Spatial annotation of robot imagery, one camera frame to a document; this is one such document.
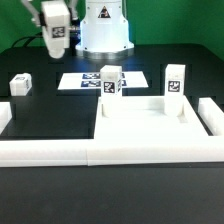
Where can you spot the white square tabletop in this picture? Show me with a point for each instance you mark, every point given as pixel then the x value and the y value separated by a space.
pixel 143 118

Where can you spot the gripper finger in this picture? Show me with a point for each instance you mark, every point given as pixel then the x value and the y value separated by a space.
pixel 73 10
pixel 37 17

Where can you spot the white marker sheet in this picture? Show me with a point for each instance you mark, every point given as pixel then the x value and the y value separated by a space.
pixel 75 81

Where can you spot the metal cable connector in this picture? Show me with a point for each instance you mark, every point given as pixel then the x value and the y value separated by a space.
pixel 74 29

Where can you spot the white U-shaped fence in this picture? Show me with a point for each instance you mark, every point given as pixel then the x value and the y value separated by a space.
pixel 93 151

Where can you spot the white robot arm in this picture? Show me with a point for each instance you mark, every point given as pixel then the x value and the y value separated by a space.
pixel 103 33

